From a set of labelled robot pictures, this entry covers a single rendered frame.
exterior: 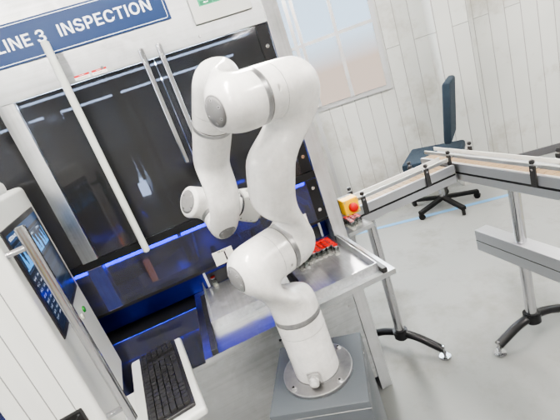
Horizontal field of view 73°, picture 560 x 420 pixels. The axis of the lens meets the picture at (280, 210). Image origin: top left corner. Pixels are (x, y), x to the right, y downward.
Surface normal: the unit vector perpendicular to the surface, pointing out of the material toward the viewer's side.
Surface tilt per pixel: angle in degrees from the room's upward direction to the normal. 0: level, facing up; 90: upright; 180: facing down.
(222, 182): 82
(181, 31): 90
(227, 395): 90
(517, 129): 90
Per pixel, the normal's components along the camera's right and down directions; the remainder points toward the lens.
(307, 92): 0.70, 0.38
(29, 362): 0.40, 0.16
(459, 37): -0.11, 0.36
